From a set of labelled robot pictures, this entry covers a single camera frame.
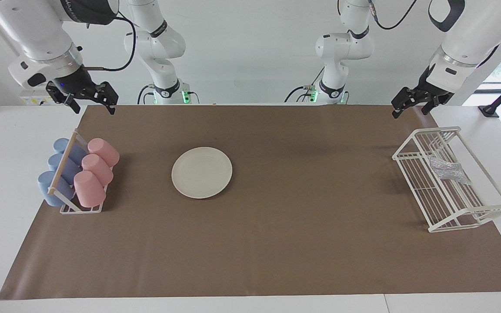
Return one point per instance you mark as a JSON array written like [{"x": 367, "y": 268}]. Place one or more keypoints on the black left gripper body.
[{"x": 433, "y": 92}]

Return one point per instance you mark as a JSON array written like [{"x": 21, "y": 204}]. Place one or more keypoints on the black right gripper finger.
[
  {"x": 59, "y": 95},
  {"x": 110, "y": 95}
]

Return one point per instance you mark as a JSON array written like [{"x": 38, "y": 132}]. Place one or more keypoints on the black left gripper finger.
[
  {"x": 431, "y": 105},
  {"x": 403, "y": 100}
]

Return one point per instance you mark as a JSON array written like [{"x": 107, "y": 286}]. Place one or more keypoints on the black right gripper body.
[{"x": 76, "y": 84}]

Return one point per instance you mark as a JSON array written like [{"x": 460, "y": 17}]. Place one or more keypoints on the clear plastic bag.
[{"x": 446, "y": 169}]

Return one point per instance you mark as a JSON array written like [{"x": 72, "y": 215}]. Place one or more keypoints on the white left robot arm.
[{"x": 472, "y": 39}]

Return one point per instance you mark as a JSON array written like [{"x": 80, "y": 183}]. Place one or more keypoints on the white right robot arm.
[{"x": 37, "y": 30}]

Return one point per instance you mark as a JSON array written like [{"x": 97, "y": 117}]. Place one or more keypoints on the cream round plate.
[{"x": 202, "y": 173}]

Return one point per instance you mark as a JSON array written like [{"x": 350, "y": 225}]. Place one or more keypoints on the pink plastic cup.
[
  {"x": 88, "y": 189},
  {"x": 105, "y": 151},
  {"x": 98, "y": 169}
]

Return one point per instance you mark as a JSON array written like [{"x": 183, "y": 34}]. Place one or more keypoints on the blue plastic cup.
[
  {"x": 74, "y": 151},
  {"x": 46, "y": 187},
  {"x": 55, "y": 161}
]

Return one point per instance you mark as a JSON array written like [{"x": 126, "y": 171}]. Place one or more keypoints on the cup holder rack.
[{"x": 63, "y": 163}]

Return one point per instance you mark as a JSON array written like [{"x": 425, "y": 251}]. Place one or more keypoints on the brown table mat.
[{"x": 276, "y": 243}]

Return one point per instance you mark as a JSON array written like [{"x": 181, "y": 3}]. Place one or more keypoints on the white wall power outlet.
[{"x": 33, "y": 100}]

